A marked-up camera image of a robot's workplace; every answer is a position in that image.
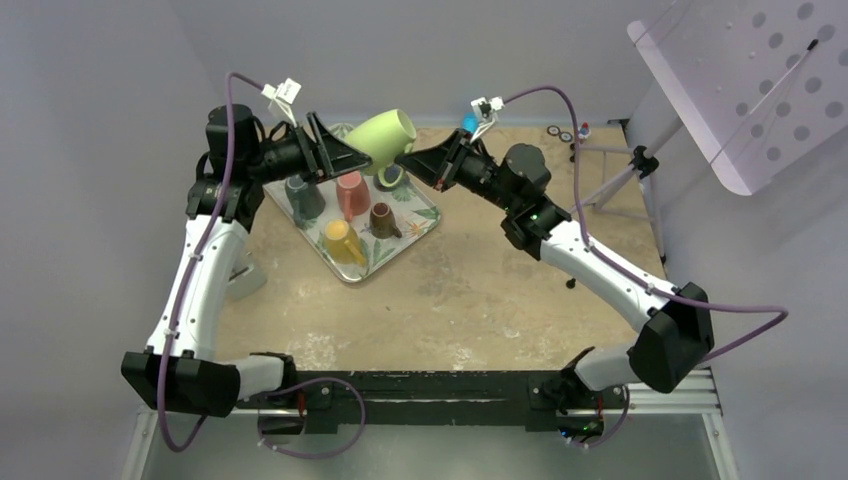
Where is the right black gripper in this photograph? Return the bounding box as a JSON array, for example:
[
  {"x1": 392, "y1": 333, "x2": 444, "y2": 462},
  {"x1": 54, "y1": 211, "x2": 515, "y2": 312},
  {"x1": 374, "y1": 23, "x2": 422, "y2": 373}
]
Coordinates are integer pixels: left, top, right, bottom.
[{"x1": 396, "y1": 130, "x2": 518, "y2": 215}]

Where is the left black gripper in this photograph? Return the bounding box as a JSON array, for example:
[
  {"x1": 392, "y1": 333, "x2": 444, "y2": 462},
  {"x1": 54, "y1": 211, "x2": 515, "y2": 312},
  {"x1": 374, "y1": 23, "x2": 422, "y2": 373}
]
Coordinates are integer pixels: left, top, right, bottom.
[{"x1": 245, "y1": 111, "x2": 370, "y2": 186}]

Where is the light green mug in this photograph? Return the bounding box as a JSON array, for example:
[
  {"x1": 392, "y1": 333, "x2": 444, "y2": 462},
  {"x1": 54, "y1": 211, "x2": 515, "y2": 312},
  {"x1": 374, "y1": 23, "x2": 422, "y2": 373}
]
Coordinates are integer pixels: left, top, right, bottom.
[{"x1": 344, "y1": 109, "x2": 417, "y2": 176}]

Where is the yellow mug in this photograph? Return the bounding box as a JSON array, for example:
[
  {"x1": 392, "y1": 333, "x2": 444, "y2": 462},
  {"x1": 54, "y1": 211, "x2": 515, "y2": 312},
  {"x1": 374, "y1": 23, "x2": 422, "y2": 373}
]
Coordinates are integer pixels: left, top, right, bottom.
[{"x1": 324, "y1": 219, "x2": 367, "y2": 267}]

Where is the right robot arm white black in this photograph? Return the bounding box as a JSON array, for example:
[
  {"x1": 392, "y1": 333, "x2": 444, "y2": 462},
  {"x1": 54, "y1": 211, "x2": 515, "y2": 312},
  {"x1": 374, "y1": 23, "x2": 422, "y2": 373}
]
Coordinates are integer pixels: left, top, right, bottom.
[{"x1": 395, "y1": 129, "x2": 714, "y2": 407}]

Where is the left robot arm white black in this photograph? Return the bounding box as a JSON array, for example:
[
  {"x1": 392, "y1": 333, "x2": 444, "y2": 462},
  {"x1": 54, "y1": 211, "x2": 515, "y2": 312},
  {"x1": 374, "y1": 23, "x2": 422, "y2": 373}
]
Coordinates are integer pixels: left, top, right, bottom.
[{"x1": 120, "y1": 104, "x2": 373, "y2": 418}]

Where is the pink mug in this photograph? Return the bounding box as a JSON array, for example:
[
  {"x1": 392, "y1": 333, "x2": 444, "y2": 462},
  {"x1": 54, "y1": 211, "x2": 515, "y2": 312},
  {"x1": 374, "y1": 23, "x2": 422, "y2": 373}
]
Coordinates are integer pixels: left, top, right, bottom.
[{"x1": 335, "y1": 171, "x2": 371, "y2": 222}]

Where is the blue grey textured mug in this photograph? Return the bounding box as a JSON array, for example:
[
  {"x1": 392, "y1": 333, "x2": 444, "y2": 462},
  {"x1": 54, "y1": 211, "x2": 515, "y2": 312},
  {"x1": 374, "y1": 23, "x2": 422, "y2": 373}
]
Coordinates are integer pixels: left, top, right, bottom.
[{"x1": 372, "y1": 164, "x2": 407, "y2": 192}]

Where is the dark grey mug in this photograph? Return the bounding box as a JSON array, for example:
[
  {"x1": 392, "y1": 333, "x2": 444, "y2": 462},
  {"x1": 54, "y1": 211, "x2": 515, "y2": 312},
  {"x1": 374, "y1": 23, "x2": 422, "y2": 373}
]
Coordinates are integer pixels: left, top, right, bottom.
[{"x1": 284, "y1": 176, "x2": 326, "y2": 228}]

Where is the brown small mug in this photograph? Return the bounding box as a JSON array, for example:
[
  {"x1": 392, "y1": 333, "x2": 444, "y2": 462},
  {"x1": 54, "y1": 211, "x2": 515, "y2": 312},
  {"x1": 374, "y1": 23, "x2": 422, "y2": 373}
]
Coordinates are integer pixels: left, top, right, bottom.
[{"x1": 369, "y1": 202, "x2": 402, "y2": 240}]

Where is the blue cylinder tube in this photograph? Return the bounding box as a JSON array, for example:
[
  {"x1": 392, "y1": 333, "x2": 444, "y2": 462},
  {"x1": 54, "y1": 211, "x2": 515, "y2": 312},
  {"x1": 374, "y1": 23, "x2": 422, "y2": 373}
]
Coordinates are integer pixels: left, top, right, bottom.
[{"x1": 460, "y1": 113, "x2": 479, "y2": 134}]

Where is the small red white figurine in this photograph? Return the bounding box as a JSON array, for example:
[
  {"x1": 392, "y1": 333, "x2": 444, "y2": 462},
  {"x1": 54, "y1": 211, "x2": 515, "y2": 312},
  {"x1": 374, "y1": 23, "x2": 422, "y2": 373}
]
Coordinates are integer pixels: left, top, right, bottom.
[{"x1": 578, "y1": 122, "x2": 591, "y2": 143}]

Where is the white tripod stand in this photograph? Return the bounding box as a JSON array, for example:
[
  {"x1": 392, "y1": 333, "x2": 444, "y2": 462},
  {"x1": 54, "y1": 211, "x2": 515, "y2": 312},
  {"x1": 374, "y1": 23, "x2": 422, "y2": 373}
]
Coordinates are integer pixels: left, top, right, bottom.
[{"x1": 569, "y1": 115, "x2": 684, "y2": 264}]

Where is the perforated translucent panel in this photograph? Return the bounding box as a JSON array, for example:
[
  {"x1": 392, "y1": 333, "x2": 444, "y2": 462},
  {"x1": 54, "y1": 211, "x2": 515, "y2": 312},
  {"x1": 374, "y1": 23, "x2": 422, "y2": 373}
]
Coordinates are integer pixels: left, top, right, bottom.
[{"x1": 627, "y1": 0, "x2": 847, "y2": 196}]

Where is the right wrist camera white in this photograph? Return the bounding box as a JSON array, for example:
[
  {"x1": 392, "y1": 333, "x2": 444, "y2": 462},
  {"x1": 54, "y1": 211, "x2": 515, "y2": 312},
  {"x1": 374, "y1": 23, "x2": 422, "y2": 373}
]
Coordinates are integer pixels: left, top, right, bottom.
[{"x1": 470, "y1": 96, "x2": 504, "y2": 142}]

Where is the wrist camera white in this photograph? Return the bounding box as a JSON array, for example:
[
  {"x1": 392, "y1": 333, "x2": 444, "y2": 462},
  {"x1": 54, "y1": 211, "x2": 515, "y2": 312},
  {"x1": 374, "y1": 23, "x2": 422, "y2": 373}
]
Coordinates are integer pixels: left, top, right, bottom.
[
  {"x1": 261, "y1": 78, "x2": 302, "y2": 127},
  {"x1": 470, "y1": 96, "x2": 504, "y2": 142}
]

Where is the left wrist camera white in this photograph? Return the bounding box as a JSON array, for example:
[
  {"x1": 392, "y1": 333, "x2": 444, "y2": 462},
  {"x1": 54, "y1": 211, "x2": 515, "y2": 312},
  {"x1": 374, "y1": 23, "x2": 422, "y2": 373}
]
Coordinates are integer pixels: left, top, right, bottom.
[{"x1": 261, "y1": 78, "x2": 302, "y2": 127}]

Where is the black ring markers right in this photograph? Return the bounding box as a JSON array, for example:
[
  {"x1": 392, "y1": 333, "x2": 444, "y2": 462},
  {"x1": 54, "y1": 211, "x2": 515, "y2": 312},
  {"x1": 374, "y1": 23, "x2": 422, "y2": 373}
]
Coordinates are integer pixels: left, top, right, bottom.
[{"x1": 546, "y1": 125, "x2": 574, "y2": 143}]

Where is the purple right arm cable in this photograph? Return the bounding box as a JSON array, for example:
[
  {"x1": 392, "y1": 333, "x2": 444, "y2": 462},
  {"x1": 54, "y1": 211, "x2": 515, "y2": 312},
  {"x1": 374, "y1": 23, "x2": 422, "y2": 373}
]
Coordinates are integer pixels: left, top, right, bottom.
[{"x1": 500, "y1": 84, "x2": 791, "y2": 364}]

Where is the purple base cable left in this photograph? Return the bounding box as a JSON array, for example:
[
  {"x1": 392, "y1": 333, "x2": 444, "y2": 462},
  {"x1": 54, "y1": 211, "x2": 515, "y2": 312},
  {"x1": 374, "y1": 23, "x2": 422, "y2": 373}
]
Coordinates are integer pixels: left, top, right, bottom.
[{"x1": 256, "y1": 376, "x2": 367, "y2": 461}]

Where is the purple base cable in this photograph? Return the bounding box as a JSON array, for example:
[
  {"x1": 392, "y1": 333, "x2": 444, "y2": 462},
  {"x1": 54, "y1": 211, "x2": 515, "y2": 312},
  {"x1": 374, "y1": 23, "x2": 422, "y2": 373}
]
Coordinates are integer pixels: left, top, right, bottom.
[
  {"x1": 256, "y1": 376, "x2": 367, "y2": 461},
  {"x1": 568, "y1": 397, "x2": 637, "y2": 452}
]

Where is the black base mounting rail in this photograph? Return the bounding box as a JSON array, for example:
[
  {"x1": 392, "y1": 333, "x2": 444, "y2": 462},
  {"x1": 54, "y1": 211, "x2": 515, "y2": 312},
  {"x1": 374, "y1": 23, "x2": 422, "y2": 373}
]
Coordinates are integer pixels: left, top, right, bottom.
[{"x1": 238, "y1": 370, "x2": 625, "y2": 434}]

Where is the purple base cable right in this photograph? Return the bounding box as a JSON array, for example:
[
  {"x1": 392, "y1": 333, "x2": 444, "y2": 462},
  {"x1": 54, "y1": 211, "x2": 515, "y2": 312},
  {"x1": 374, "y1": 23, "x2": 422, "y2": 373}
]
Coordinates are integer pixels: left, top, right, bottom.
[{"x1": 568, "y1": 397, "x2": 637, "y2": 452}]

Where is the aluminium frame rail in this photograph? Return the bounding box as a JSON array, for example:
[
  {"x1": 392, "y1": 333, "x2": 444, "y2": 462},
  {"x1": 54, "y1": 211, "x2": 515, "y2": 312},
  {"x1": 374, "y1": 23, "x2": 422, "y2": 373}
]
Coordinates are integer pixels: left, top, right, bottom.
[{"x1": 121, "y1": 370, "x2": 740, "y2": 479}]

